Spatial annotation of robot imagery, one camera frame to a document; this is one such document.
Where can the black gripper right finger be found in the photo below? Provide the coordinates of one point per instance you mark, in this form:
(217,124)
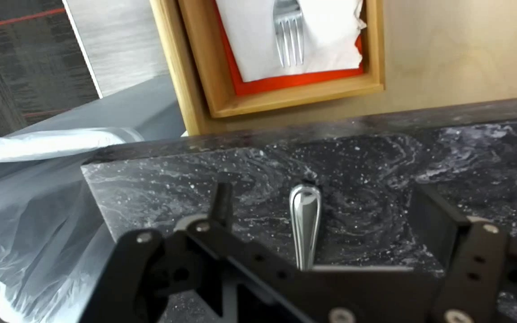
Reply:
(480,270)

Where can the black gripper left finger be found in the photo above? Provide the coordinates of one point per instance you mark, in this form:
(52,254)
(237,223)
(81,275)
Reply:
(144,275)

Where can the silver metal knife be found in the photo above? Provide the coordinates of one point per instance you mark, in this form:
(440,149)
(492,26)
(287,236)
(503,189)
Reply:
(304,227)

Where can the silver metal fork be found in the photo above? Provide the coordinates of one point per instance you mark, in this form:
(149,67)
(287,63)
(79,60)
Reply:
(287,33)

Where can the large open wooden drawer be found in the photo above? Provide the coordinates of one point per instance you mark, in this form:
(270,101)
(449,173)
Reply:
(449,47)

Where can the clear plastic trash bag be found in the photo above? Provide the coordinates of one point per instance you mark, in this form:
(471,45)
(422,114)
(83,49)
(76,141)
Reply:
(31,239)

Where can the wooden tray with red liner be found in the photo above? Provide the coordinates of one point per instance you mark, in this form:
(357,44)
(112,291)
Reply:
(305,96)

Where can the white paper napkin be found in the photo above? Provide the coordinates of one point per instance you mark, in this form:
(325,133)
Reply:
(331,42)

